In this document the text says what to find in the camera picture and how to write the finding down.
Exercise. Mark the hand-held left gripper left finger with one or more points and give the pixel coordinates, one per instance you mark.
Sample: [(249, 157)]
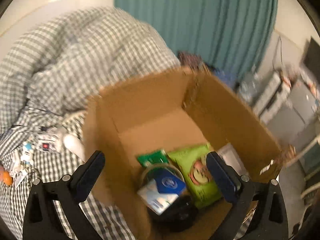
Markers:
[(91, 177)]

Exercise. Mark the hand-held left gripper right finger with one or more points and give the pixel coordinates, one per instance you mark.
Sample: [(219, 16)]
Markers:
[(221, 180)]

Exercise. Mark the light green cartoon packet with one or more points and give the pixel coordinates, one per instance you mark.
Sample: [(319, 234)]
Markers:
[(195, 165)]

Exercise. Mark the black round container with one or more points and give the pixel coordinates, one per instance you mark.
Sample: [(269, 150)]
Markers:
[(182, 212)]

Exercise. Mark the cotton swab bag blue label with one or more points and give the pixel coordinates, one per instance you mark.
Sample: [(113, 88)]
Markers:
[(170, 182)]

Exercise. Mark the grey patterned tissue pack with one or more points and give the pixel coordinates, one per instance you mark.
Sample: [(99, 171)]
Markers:
[(47, 143)]

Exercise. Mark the clear tape roll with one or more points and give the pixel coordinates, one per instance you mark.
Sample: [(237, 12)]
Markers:
[(160, 165)]

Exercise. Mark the dark green foil packet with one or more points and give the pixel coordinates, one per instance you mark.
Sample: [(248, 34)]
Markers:
[(152, 158)]

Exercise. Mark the blue white tissue pack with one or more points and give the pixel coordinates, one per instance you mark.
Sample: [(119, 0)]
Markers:
[(155, 197)]

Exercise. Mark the cardboard box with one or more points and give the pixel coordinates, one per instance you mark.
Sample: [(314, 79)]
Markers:
[(150, 110)]

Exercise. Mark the white paper sheet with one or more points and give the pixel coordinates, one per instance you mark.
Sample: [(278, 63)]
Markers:
[(230, 155)]

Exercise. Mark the white roll-on bottle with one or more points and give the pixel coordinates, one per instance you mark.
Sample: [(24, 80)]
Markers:
[(73, 145)]

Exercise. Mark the grey checked bed sheet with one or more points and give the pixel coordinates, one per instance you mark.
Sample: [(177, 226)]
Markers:
[(50, 166)]

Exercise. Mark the white toothpaste tube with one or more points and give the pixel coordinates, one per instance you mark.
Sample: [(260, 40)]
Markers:
[(20, 177)]

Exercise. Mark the orange toy ball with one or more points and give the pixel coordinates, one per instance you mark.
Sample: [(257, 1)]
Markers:
[(7, 179)]

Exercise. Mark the white metal rack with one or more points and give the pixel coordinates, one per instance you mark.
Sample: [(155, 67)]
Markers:
[(307, 150)]

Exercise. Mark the grey storage cabinet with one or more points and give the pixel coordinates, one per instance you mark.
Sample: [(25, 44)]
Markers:
[(287, 105)]

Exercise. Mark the grey checked duvet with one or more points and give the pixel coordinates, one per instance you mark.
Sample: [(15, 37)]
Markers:
[(75, 55)]

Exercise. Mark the dark patterned cloth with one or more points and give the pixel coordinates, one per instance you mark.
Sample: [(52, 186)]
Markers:
[(191, 58)]

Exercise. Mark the black monitor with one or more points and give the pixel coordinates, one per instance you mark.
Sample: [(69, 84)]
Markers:
[(313, 57)]

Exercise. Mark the teal curtain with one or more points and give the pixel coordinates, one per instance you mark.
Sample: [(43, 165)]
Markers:
[(200, 17)]

